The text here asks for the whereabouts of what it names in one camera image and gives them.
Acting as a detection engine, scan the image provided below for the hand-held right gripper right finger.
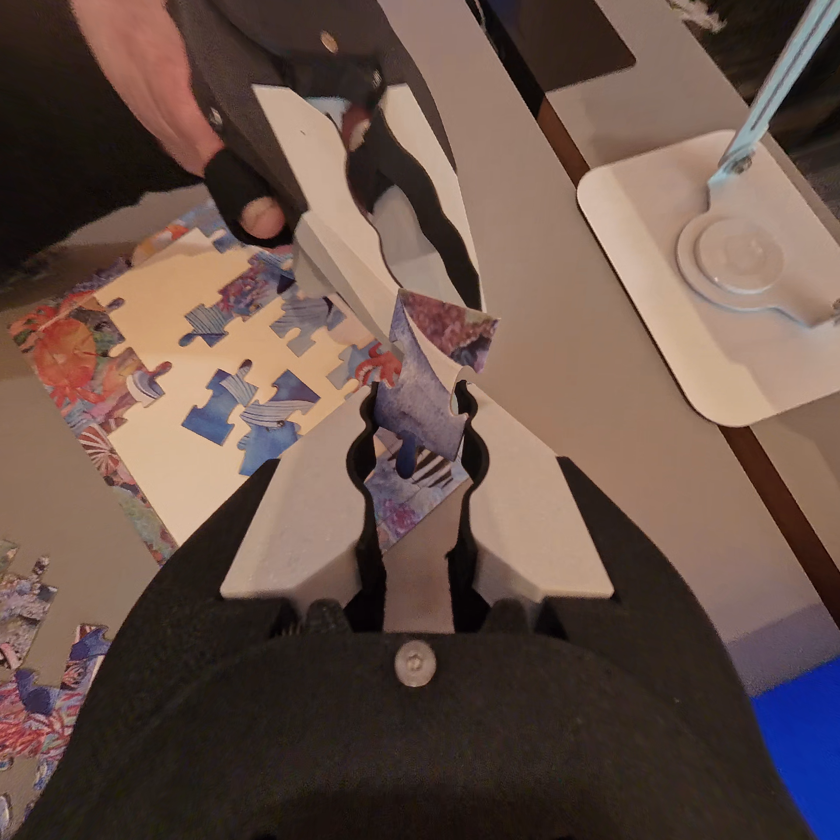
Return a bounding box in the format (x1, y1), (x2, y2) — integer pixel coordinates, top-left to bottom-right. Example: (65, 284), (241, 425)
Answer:
(451, 382), (616, 633)

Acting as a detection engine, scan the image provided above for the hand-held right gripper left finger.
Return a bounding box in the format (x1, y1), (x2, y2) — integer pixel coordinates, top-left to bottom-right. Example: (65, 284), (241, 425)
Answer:
(218, 382), (385, 633)

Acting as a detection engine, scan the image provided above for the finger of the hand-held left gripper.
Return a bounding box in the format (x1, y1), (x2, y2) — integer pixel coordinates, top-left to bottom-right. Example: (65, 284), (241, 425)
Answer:
(346, 84), (488, 312)
(251, 84), (404, 343)

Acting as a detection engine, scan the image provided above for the purple and navy puzzle piece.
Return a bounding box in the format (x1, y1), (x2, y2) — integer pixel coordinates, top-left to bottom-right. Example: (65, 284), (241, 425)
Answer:
(374, 289), (501, 463)

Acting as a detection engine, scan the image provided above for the ocean print puzzle board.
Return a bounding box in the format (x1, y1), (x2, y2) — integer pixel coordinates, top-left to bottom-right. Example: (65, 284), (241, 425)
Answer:
(8, 197), (470, 567)

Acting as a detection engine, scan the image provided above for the person's left forearm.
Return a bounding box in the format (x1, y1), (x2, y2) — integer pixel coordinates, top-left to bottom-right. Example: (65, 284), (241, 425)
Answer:
(0, 0), (211, 273)

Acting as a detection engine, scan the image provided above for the person's left hand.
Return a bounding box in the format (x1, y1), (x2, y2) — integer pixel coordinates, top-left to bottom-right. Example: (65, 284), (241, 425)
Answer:
(69, 0), (284, 240)

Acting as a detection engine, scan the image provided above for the group of assembled puzzle pieces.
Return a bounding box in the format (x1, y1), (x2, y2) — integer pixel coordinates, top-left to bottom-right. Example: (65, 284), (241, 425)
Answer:
(13, 252), (470, 500)

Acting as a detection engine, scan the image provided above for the white stand base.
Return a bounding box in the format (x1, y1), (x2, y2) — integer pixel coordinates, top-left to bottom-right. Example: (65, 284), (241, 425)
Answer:
(576, 130), (840, 427)

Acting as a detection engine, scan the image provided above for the pile of loose puzzle pieces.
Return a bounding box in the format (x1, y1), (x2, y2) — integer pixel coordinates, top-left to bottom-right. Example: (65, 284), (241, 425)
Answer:
(0, 538), (110, 821)

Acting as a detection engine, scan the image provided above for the blue plastic storage bin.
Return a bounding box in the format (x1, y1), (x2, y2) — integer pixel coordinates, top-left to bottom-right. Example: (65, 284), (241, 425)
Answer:
(750, 656), (840, 840)

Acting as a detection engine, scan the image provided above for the dark desk cable flap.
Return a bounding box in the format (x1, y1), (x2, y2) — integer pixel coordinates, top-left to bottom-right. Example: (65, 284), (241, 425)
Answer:
(486, 0), (637, 93)

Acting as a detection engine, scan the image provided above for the metal stand bracket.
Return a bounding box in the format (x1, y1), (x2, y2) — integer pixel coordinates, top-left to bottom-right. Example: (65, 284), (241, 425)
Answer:
(676, 0), (840, 329)

